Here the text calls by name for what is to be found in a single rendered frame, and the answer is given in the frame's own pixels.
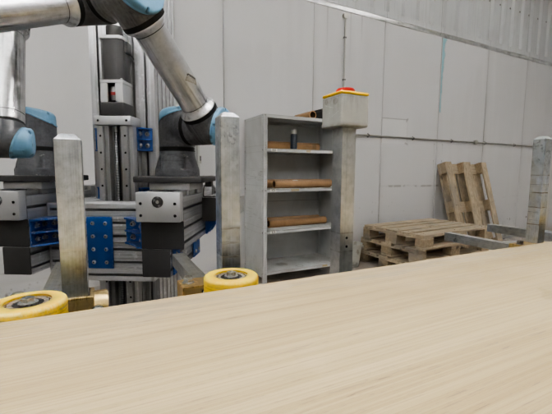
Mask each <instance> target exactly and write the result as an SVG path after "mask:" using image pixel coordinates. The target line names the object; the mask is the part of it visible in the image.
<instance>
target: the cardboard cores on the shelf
mask: <svg viewBox="0 0 552 414"><path fill-rule="evenodd" d="M290 145H291V142H282V141H268V148H272V149H290ZM297 149H298V150H320V144H318V143H300V142H297ZM331 186H332V180H331V179H267V188H312V187H331ZM326 222H327V218H326V217H325V216H319V215H318V214H312V215H297V216H283V217H268V218H267V227H268V228H278V227H288V226H298V225H308V224H318V223H326Z"/></svg>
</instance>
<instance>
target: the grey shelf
mask: <svg viewBox="0 0 552 414"><path fill-rule="evenodd" d="M291 130H297V142H300V143H318V144H320V150H314V149H272V148H268V141H282V142H291ZM320 137H321V138H320ZM265 147H266V148H265ZM321 148H322V150H321ZM316 155H317V169H316ZM332 165H333V130H328V129H323V128H322V118H313V117H295V116H285V115H276V114H267V113H263V114H261V115H258V116H255V117H251V118H248V119H245V269H249V270H252V271H254V272H256V273H257V274H258V276H260V277H261V278H262V284H265V283H267V275H271V274H280V273H286V272H292V271H300V270H306V269H317V268H322V267H328V266H330V238H331V201H332V186H331V187H312V188H267V179H331V180H332ZM320 191H321V194H320ZM315 202H316V214H318V215H319V216H325V217H326V218H327V222H326V223H318V224H308V225H298V226H288V227H278V228H268V227H267V218H268V217H283V216H297V215H312V214H315Z"/></svg>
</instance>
